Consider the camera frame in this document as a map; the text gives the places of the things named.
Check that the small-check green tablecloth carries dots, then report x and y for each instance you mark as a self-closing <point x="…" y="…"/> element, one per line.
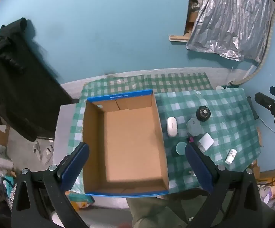
<point x="175" y="80"/>

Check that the white plastic piece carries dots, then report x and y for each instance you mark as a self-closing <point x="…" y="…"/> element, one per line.
<point x="219" y="87"/>

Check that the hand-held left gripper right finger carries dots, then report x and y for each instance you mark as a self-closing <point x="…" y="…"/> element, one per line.
<point x="199" y="168"/>

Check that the silver foil sheet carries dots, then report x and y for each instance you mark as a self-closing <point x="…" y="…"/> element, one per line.
<point x="232" y="23"/>

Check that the teal round tin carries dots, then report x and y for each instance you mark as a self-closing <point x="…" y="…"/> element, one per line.
<point x="181" y="148"/>

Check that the large-check green plastic tablecloth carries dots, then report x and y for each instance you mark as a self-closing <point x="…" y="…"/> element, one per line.
<point x="222" y="128"/>

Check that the printed packet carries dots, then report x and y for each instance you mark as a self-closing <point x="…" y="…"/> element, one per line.
<point x="80" y="200"/>

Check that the wooden plank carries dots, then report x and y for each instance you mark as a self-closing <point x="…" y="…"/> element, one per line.
<point x="179" y="38"/>

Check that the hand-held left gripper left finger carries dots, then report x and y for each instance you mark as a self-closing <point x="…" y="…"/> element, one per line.
<point x="77" y="166"/>

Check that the white earbuds case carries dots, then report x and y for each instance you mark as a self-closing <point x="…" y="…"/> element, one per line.
<point x="171" y="125"/>

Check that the white charger block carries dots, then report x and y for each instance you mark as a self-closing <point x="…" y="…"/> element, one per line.
<point x="205" y="142"/>

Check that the pink battery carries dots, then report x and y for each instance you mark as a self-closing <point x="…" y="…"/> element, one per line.
<point x="190" y="139"/>

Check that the clear octagonal plastic box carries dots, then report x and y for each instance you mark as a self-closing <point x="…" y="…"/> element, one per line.
<point x="193" y="127"/>

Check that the white sandal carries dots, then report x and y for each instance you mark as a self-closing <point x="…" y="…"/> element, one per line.
<point x="48" y="151"/>
<point x="38" y="150"/>

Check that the blue-edged cardboard box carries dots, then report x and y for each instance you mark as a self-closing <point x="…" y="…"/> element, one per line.
<point x="128" y="147"/>

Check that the teal carton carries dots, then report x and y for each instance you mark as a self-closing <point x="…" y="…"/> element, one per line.
<point x="9" y="184"/>

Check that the white pill bottle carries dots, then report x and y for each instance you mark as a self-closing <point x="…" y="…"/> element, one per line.
<point x="230" y="156"/>

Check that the round black cooling fan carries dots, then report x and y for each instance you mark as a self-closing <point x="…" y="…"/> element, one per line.
<point x="203" y="114"/>

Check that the black cloth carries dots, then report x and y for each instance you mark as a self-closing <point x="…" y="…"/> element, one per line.
<point x="16" y="87"/>

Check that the person's olive trousers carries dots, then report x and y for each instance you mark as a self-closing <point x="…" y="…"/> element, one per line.
<point x="151" y="211"/>

